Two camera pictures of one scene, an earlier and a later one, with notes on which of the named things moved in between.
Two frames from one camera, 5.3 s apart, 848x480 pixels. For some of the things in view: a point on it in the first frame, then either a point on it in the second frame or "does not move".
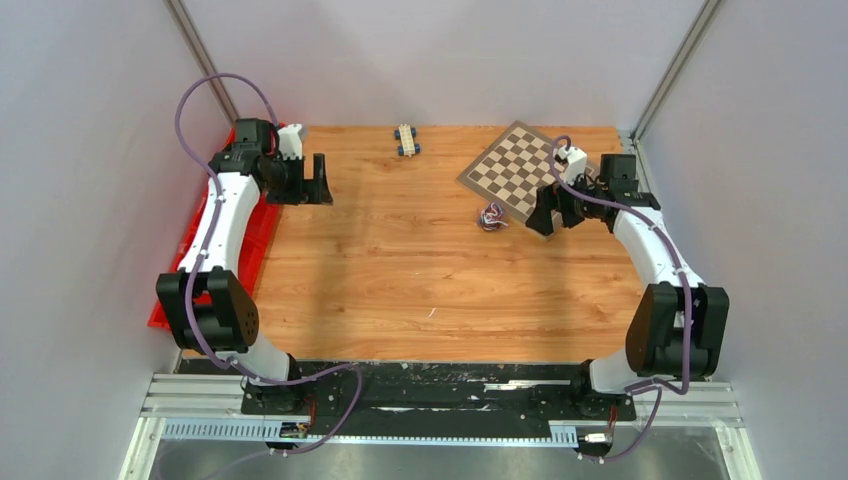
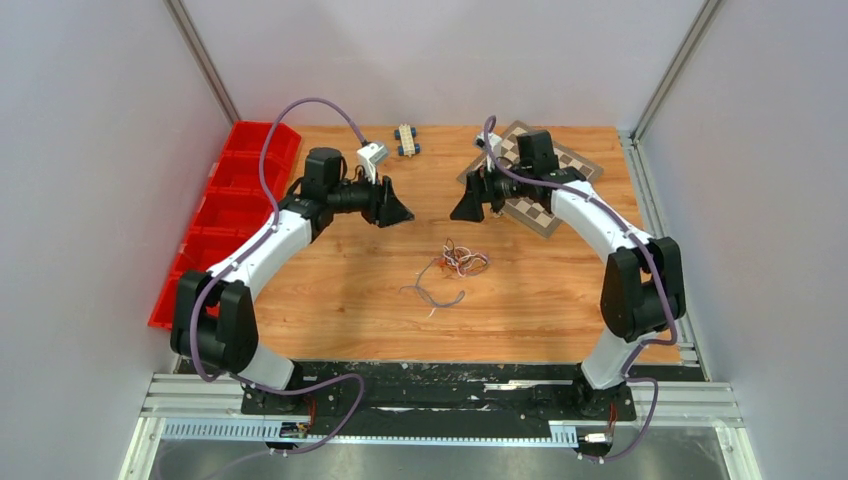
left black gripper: [302, 194] → [384, 209]
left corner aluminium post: [182, 20] does not move
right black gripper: [540, 218] → [480, 186]
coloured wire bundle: [492, 218] → [461, 259]
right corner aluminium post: [675, 67] does not move
